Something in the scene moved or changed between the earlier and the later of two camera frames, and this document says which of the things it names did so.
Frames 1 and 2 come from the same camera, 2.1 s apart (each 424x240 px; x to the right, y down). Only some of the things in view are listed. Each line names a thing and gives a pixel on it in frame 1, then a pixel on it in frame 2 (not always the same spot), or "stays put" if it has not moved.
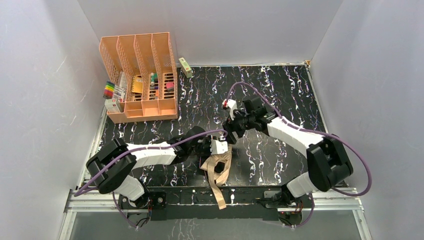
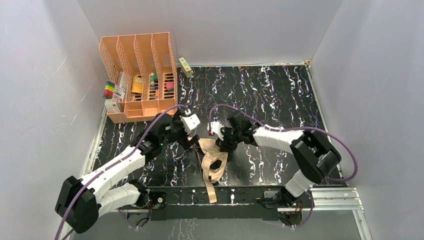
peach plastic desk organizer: [145, 64] stays put
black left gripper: [205, 151] to [185, 137]
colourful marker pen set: [109, 90] stays put
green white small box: [185, 68] stays put
